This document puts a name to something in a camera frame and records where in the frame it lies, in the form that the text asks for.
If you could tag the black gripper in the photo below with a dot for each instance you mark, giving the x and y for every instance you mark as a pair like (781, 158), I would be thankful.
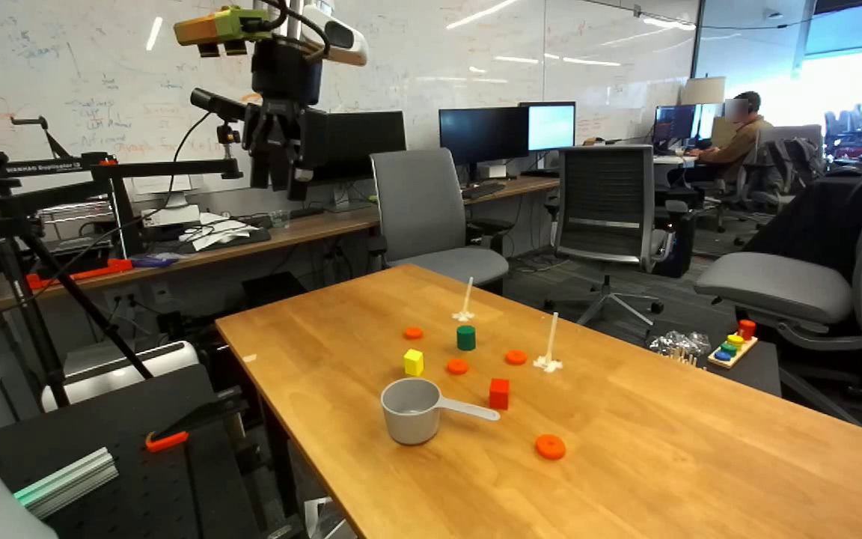
(274, 138)

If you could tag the yellow block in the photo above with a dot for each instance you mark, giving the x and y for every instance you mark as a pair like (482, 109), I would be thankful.
(414, 362)

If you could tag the green block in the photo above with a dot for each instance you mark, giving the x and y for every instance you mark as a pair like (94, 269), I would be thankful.
(464, 337)

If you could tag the orange red block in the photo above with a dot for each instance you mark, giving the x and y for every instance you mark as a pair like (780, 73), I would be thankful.
(497, 394)

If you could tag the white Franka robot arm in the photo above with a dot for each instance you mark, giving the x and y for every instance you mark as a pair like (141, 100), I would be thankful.
(287, 42)

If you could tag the grey measuring cup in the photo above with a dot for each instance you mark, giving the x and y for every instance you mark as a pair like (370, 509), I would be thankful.
(414, 406)

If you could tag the orange disc near cup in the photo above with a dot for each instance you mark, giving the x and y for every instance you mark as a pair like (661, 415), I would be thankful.
(549, 446)

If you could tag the dark monitor behind gripper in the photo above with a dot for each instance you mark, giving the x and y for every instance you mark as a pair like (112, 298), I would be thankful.
(343, 144)

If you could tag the grey office chair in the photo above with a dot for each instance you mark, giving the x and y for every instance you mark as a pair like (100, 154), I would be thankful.
(422, 218)

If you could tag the black computer monitor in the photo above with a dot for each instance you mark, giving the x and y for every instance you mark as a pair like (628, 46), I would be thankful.
(477, 136)

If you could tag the orange disc far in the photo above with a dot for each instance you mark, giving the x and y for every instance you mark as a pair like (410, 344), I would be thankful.
(410, 332)

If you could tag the lit computer monitor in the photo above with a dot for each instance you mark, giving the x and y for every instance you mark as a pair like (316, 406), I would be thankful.
(549, 126)

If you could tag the long wooden desk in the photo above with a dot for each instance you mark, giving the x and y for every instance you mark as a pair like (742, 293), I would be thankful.
(299, 232)

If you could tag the orange disc centre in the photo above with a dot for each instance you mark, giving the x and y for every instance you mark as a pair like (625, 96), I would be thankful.
(455, 367)

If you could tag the orange disc right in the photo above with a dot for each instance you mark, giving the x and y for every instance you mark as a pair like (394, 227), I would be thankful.
(515, 358)

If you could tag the black mesh office chair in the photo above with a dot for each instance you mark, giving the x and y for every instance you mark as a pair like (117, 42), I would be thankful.
(608, 203)

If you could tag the seated person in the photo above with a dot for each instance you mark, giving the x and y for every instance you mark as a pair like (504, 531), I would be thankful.
(750, 133)

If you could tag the crumpled clear plastic bag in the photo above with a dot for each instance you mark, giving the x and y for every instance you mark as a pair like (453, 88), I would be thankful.
(681, 344)

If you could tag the colourful stacking toy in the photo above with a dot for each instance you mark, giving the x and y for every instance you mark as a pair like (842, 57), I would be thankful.
(733, 343)

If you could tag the black side table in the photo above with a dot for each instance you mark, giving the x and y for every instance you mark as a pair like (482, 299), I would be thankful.
(756, 368)

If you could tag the grey chair at right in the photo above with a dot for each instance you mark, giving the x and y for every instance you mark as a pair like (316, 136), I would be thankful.
(799, 278)

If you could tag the yellow wrist camera mount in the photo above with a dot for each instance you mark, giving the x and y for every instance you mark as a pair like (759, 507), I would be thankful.
(224, 31)

